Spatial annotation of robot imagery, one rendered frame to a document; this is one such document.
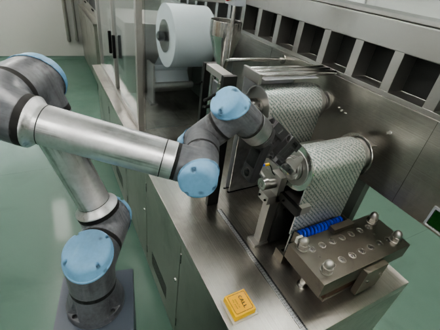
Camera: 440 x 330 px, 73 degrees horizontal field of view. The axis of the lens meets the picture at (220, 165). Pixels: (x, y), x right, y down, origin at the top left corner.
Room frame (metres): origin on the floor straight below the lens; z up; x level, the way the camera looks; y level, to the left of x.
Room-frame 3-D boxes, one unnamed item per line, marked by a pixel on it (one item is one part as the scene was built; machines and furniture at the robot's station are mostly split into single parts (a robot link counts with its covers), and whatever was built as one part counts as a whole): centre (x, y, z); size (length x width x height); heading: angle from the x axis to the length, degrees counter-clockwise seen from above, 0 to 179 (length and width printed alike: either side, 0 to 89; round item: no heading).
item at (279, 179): (0.78, -0.18, 1.05); 0.06 x 0.05 x 0.31; 122
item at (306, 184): (0.77, -0.23, 1.25); 0.15 x 0.01 x 0.15; 32
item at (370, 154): (0.91, -0.44, 1.25); 0.15 x 0.01 x 0.15; 32
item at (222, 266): (1.59, 0.24, 0.88); 2.52 x 0.66 x 0.04; 32
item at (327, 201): (0.79, -0.36, 1.11); 0.23 x 0.01 x 0.18; 122
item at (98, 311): (0.46, 0.29, 0.95); 0.15 x 0.15 x 0.10
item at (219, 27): (1.44, 0.07, 1.50); 0.14 x 0.14 x 0.06
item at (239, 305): (0.52, -0.12, 0.91); 0.07 x 0.07 x 0.02; 32
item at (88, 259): (0.47, 0.29, 1.07); 0.13 x 0.12 x 0.14; 4
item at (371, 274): (0.64, -0.52, 0.97); 0.10 x 0.03 x 0.11; 122
